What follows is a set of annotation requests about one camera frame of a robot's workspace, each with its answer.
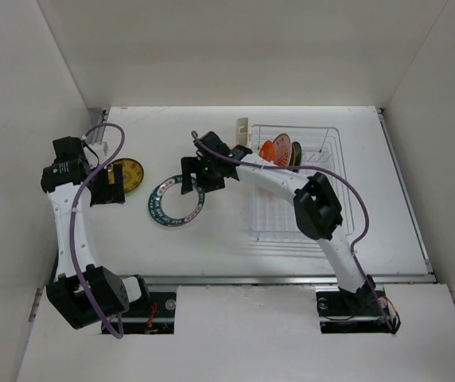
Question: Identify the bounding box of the yellow brown patterned plate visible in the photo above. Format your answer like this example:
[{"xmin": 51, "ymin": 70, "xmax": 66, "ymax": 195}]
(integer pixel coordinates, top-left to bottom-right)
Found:
[{"xmin": 107, "ymin": 158, "xmax": 144, "ymax": 193}]

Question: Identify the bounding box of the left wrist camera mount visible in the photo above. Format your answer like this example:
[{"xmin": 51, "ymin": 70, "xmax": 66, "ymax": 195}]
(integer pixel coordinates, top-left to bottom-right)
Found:
[{"xmin": 85, "ymin": 141, "xmax": 109, "ymax": 162}]

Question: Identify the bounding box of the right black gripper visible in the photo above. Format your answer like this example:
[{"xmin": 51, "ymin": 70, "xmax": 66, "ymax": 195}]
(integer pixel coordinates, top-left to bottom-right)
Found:
[{"xmin": 181, "ymin": 156, "xmax": 225, "ymax": 194}]

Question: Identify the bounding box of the white plate grey rim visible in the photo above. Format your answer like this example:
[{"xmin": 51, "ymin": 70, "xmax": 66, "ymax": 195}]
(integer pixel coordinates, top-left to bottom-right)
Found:
[{"xmin": 146, "ymin": 173, "xmax": 206, "ymax": 228}]

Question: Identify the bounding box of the orange plate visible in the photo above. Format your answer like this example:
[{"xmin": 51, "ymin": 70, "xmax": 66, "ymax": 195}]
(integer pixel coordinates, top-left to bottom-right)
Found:
[{"xmin": 259, "ymin": 140, "xmax": 276, "ymax": 162}]

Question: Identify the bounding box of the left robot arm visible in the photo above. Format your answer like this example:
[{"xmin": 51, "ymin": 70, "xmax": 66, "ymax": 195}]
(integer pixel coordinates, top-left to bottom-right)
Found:
[{"xmin": 41, "ymin": 137, "xmax": 153, "ymax": 329}]

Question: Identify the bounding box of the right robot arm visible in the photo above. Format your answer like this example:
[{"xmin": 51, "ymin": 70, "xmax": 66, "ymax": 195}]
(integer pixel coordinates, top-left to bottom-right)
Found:
[{"xmin": 181, "ymin": 131, "xmax": 377, "ymax": 314}]

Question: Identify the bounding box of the dark green plate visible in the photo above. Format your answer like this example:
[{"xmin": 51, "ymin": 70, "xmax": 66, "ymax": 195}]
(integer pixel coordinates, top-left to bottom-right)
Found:
[{"xmin": 292, "ymin": 141, "xmax": 302, "ymax": 166}]

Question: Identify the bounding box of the white plate red pattern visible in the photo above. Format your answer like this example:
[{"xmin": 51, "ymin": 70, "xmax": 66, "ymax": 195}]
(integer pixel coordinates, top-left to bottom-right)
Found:
[{"xmin": 273, "ymin": 134, "xmax": 292, "ymax": 167}]

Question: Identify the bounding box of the white wire dish rack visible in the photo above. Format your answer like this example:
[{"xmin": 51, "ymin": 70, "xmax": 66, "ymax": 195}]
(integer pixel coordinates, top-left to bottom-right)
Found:
[{"xmin": 249, "ymin": 124, "xmax": 347, "ymax": 250}]

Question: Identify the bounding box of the olive brown plate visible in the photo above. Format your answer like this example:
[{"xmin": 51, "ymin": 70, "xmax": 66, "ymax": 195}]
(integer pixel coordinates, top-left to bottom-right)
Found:
[{"xmin": 290, "ymin": 144, "xmax": 296, "ymax": 166}]

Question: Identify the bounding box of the beige cutlery holder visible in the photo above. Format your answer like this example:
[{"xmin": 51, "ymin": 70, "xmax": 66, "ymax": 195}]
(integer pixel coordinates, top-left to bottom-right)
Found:
[{"xmin": 235, "ymin": 117, "xmax": 249, "ymax": 146}]

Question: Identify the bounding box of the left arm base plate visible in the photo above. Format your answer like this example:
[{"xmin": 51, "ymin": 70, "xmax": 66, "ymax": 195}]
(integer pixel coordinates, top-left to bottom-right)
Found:
[{"xmin": 122, "ymin": 285, "xmax": 177, "ymax": 335}]

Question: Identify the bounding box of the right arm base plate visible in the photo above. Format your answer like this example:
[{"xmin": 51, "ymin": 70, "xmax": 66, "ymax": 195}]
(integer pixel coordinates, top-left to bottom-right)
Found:
[{"xmin": 316, "ymin": 286, "xmax": 402, "ymax": 334}]

